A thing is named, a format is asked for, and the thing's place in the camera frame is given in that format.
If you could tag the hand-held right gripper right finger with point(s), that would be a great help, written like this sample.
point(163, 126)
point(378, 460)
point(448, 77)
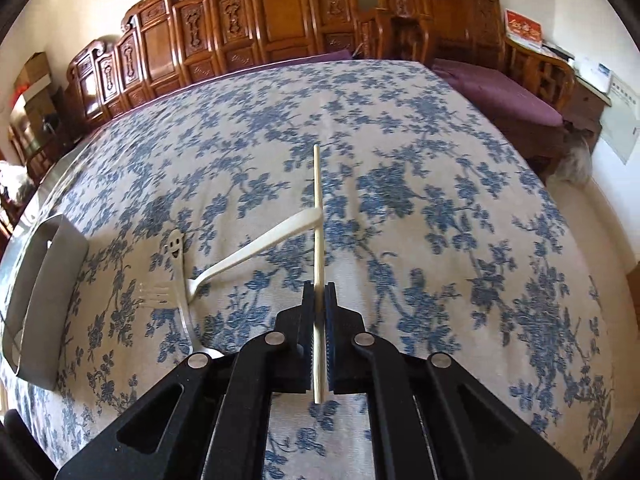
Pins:
point(345, 355)

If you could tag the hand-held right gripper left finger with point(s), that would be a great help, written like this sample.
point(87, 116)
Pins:
point(295, 355)

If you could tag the pale bamboo chopstick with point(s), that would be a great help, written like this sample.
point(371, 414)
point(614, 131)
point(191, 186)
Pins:
point(317, 200)

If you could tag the metal tray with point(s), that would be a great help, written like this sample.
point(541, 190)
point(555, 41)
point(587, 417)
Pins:
point(45, 300)

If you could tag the blue floral tablecloth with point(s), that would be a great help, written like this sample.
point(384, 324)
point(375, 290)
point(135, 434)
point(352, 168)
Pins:
point(425, 220)

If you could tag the grey fluffy bundle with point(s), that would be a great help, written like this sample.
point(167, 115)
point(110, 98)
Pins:
point(572, 157)

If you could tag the wooden armchair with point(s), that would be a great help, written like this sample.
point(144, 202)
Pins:
point(400, 35)

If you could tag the white plastic bag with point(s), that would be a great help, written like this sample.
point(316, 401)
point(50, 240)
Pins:
point(12, 177)

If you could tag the carved wooden bench back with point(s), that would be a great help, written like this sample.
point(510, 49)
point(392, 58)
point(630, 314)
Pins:
point(165, 45)
point(97, 85)
point(450, 15)
point(285, 10)

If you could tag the wooden bench armrest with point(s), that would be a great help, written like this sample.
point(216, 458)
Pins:
point(542, 75)

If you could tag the wooden side cabinet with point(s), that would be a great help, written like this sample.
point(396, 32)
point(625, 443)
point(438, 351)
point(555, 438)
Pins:
point(590, 107)

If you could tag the white box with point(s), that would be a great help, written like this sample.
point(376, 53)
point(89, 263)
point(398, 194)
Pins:
point(592, 74)

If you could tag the cardboard box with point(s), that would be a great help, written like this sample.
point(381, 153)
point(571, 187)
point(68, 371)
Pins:
point(32, 72)

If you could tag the white wall sheet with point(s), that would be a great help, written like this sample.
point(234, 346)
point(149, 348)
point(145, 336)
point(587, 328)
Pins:
point(622, 120)

